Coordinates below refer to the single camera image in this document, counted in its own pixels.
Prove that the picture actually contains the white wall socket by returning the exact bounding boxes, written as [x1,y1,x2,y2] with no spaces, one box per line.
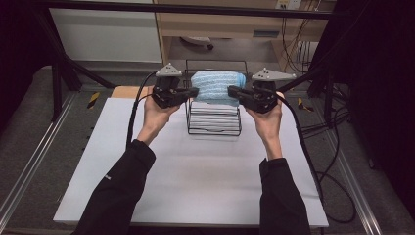
[275,0,303,11]

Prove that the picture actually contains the person's right hand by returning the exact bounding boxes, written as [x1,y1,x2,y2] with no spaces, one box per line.
[245,91,285,162]

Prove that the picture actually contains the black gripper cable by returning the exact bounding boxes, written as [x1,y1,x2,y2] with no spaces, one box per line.
[277,92,357,225]
[125,70,159,151]

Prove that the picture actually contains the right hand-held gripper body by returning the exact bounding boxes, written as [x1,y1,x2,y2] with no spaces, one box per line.
[240,67,298,115]

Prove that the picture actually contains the wooden table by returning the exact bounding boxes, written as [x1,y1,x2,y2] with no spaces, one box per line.
[111,85,287,105]

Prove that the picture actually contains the white cabinet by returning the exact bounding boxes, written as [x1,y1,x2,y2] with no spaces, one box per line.
[48,0,163,64]

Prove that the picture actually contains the black curtain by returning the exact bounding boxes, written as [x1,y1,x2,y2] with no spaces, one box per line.
[309,0,415,213]

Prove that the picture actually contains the white table mat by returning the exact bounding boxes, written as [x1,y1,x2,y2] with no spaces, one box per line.
[53,97,330,229]

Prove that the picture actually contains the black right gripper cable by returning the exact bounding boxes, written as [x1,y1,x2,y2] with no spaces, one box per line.
[277,92,357,225]

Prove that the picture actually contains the white chair base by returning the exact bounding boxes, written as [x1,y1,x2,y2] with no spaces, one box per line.
[179,35,215,51]

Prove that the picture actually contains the person's left hand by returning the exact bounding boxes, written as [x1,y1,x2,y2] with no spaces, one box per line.
[136,85,181,147]

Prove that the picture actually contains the black metal frame stand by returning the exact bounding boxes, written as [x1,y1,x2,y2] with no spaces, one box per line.
[32,9,117,122]
[276,48,346,129]

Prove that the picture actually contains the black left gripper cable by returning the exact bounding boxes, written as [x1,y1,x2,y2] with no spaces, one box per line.
[125,70,159,151]

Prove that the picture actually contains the black horizontal frame bar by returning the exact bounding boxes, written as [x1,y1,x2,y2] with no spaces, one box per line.
[34,0,339,21]

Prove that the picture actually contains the black wire rack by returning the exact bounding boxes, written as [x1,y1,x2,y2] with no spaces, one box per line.
[182,59,250,137]

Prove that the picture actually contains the light wooden desk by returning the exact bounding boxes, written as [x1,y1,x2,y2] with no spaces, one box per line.
[153,0,338,71]

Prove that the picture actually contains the aluminium floor rail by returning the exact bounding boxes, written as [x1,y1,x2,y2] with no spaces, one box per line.
[0,92,78,223]
[321,128,384,235]

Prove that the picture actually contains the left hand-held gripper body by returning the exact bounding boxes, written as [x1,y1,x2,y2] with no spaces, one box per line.
[151,63,184,110]

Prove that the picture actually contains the yellow black floor tape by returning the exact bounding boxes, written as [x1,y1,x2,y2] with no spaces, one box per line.
[296,97,315,114]
[86,91,102,111]

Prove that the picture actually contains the blue striped cloth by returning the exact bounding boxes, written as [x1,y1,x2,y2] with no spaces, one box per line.
[190,70,248,108]

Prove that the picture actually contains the black floor cables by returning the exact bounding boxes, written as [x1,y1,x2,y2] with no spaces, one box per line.
[297,82,351,184]

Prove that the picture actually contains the hanging black cables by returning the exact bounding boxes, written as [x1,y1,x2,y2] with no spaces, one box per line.
[280,13,316,74]

